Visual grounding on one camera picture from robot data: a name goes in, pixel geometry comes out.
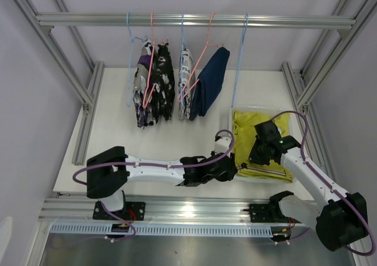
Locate white plastic basket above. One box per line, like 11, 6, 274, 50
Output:
229, 105, 296, 184

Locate light blue wire hanger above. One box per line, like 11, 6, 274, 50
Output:
126, 12, 148, 107
231, 13, 249, 108

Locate purple grey patterned trousers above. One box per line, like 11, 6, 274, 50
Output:
133, 40, 153, 128

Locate aluminium frame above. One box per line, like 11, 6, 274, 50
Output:
13, 0, 376, 193

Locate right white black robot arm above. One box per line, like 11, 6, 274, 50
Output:
249, 120, 369, 251

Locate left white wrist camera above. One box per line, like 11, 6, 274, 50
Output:
214, 136, 234, 155

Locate slotted cable duct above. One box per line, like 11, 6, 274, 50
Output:
50, 222, 290, 238

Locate aluminium hanging rail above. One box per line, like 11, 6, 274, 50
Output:
36, 12, 356, 30

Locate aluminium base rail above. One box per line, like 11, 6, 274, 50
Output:
38, 194, 268, 224

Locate navy blue trousers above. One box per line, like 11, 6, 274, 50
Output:
189, 47, 230, 121

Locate black white floral trousers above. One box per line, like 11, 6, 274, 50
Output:
151, 42, 175, 123

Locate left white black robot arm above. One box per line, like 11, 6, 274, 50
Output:
87, 146, 236, 219

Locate yellow-green trousers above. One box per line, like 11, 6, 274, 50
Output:
232, 110, 293, 183

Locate pink wire hanger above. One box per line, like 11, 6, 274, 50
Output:
142, 12, 168, 109
184, 12, 223, 97

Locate white newspaper print trousers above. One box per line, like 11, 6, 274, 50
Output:
178, 48, 196, 120

